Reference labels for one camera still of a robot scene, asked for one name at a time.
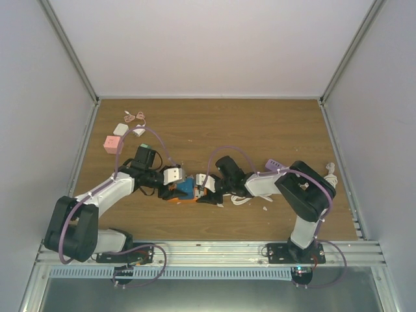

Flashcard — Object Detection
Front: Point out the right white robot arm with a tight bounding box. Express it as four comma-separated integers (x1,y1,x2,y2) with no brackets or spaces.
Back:
196,156,338,263

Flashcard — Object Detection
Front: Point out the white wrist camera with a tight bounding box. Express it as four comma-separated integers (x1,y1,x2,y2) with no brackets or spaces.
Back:
195,174,216,192
162,167,186,185

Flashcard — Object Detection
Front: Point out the white cord of orange strip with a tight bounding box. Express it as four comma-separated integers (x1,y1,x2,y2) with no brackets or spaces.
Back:
229,194,274,207

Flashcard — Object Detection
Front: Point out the aluminium front rail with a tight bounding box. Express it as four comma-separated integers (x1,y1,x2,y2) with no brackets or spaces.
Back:
34,239,387,268

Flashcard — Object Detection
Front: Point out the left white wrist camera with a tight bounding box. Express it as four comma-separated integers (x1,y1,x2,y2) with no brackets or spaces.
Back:
162,167,186,185

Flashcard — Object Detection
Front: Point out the white square plug adapter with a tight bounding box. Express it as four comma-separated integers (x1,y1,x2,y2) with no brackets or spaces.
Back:
113,123,129,137

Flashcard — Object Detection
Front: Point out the pink cube adapter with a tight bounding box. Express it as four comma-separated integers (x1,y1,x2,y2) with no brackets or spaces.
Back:
103,135,124,155

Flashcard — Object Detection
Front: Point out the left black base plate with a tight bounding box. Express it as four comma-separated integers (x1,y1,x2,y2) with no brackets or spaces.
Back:
94,242,154,265

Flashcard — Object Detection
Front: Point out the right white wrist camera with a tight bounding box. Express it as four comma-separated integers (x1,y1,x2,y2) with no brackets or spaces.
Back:
195,174,216,192

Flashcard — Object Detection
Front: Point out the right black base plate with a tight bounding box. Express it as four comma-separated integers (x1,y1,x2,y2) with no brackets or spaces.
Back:
266,242,326,264

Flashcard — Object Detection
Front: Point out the grey slotted cable duct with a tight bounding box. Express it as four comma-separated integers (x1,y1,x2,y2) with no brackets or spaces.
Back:
49,266,292,281

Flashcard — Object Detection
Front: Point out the green cube adapter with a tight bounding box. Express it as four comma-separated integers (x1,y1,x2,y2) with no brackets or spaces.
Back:
140,144,151,150

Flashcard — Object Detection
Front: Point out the purple power strip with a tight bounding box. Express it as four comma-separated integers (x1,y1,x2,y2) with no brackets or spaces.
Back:
265,159,289,174

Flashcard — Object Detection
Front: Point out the orange power strip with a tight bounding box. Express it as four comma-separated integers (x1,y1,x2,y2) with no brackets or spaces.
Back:
168,188,207,204

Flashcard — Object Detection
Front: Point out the blue cube adapter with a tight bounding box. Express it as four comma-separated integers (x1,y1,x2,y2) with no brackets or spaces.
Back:
176,177,194,194

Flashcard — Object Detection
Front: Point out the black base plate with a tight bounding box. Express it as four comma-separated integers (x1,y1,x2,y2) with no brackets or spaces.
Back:
266,242,326,264
94,242,154,265

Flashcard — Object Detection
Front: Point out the white cord of purple strip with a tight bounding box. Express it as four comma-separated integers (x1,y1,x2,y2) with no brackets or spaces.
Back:
323,162,339,189

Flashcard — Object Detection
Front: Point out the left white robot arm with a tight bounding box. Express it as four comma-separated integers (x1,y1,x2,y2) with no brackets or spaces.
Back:
44,146,185,265

